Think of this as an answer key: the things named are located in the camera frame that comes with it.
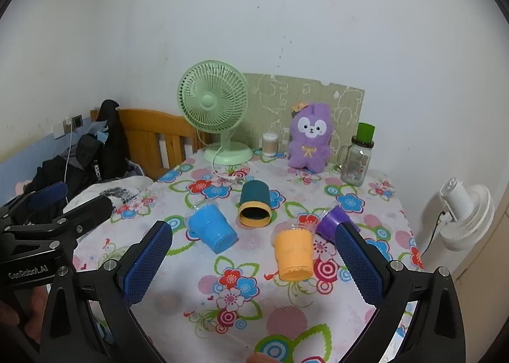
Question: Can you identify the black fan cable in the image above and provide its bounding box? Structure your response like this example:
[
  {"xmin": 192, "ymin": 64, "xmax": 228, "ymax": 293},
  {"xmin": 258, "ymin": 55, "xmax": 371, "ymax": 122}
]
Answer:
[{"xmin": 421, "ymin": 210, "xmax": 452, "ymax": 258}]

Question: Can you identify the dark green cup yellow rim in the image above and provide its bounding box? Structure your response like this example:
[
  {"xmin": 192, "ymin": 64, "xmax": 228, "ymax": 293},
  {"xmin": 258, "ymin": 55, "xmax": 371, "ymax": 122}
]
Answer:
[{"xmin": 237, "ymin": 180, "xmax": 273, "ymax": 228}]

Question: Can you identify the patterned cardboard panel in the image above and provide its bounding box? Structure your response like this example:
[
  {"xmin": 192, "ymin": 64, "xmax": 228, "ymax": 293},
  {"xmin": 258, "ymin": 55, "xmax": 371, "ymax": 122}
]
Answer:
[{"xmin": 242, "ymin": 72, "xmax": 366, "ymax": 165}]

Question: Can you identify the dark clothes pile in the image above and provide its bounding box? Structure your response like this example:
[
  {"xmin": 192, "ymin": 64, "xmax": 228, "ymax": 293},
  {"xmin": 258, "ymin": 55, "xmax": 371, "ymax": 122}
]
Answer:
[{"xmin": 29, "ymin": 155, "xmax": 81, "ymax": 204}]

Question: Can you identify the white charger cable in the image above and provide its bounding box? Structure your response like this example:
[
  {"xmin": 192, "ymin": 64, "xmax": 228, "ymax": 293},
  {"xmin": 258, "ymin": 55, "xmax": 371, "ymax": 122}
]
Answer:
[{"xmin": 65, "ymin": 123, "xmax": 74, "ymax": 174}]

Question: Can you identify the glass mug jar green lid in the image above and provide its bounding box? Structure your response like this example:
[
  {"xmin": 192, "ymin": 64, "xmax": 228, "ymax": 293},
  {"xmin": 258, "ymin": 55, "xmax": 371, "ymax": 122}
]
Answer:
[{"xmin": 337, "ymin": 122, "xmax": 376, "ymax": 188}]

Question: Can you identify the purple cup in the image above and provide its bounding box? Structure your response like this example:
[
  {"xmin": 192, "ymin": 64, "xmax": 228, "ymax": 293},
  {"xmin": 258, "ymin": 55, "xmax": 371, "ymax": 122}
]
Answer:
[{"xmin": 315, "ymin": 205, "xmax": 361, "ymax": 246}]

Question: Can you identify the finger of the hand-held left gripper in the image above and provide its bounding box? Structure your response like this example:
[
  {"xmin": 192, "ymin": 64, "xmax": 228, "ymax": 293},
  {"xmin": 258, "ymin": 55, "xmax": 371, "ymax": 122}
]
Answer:
[
  {"xmin": 0, "ymin": 182, "xmax": 69, "ymax": 225},
  {"xmin": 55, "ymin": 195, "xmax": 114, "ymax": 237}
]

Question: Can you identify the cotton swab jar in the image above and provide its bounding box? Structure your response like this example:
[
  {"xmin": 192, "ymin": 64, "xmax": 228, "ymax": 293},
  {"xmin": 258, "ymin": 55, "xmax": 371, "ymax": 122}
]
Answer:
[{"xmin": 261, "ymin": 132, "xmax": 280, "ymax": 157}]

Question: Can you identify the purple plush toy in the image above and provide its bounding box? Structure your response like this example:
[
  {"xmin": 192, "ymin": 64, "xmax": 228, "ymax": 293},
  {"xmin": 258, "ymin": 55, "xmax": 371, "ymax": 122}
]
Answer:
[{"xmin": 287, "ymin": 102, "xmax": 334, "ymax": 171}]

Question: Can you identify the wooden headboard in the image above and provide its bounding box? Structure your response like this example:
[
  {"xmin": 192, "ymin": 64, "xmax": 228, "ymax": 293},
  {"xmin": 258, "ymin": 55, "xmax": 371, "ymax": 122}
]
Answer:
[{"xmin": 91, "ymin": 108, "xmax": 211, "ymax": 181}]

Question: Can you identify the floral tablecloth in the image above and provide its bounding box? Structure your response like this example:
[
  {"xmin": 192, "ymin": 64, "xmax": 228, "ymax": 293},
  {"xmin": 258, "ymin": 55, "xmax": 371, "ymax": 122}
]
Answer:
[{"xmin": 73, "ymin": 148, "xmax": 424, "ymax": 363}]

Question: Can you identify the white floor fan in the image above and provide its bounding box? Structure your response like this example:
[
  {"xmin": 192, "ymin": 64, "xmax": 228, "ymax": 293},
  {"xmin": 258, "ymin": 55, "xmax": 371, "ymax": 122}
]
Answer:
[{"xmin": 439, "ymin": 177, "xmax": 496, "ymax": 256}]

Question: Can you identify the beige cabinet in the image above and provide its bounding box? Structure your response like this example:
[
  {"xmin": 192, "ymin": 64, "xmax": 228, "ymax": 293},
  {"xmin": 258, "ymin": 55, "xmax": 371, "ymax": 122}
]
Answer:
[{"xmin": 453, "ymin": 184, "xmax": 506, "ymax": 332}]

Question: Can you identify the person's left hand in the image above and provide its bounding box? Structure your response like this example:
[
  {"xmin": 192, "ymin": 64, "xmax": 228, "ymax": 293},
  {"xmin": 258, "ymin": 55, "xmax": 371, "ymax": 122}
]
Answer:
[{"xmin": 0, "ymin": 287, "xmax": 49, "ymax": 348}]

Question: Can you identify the white cloth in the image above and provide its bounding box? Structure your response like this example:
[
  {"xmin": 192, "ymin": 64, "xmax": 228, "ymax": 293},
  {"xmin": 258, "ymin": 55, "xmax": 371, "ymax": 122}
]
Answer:
[{"xmin": 64, "ymin": 176, "xmax": 154, "ymax": 217}]

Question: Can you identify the wall socket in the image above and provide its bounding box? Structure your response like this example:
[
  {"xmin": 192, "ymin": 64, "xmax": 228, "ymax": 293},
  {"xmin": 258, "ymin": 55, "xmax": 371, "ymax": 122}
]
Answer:
[{"xmin": 53, "ymin": 114, "xmax": 84, "ymax": 138}]

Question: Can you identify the black bag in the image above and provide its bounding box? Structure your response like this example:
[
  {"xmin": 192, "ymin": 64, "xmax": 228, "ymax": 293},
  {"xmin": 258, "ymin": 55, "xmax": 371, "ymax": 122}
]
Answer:
[{"xmin": 75, "ymin": 99, "xmax": 132, "ymax": 185}]

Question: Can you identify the white fan cable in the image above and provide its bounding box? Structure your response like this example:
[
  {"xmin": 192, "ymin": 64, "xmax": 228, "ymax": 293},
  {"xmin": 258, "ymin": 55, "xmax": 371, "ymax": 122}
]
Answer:
[{"xmin": 212, "ymin": 146, "xmax": 241, "ymax": 184}]

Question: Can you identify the orange cup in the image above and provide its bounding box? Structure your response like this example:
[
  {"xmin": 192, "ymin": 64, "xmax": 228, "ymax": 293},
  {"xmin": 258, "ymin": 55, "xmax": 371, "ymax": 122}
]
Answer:
[{"xmin": 270, "ymin": 223, "xmax": 315, "ymax": 282}]

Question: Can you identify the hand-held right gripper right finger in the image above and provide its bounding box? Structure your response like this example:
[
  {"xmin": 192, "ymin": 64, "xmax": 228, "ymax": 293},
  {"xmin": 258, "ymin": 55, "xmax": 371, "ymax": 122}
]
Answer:
[{"xmin": 335, "ymin": 223, "xmax": 466, "ymax": 363}]

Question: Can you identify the blue cup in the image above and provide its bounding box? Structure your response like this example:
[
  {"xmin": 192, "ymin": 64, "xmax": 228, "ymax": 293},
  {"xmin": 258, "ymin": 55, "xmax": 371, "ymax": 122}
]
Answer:
[{"xmin": 185, "ymin": 201, "xmax": 238, "ymax": 255}]

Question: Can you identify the green desk fan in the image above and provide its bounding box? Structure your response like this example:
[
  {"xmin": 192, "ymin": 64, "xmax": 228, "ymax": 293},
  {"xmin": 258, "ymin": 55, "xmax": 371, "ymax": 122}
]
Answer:
[{"xmin": 177, "ymin": 60, "xmax": 254, "ymax": 167}]

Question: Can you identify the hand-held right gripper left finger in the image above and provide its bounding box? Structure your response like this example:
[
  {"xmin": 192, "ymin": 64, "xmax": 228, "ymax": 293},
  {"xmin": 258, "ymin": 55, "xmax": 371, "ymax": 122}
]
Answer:
[{"xmin": 40, "ymin": 221, "xmax": 173, "ymax": 363}]

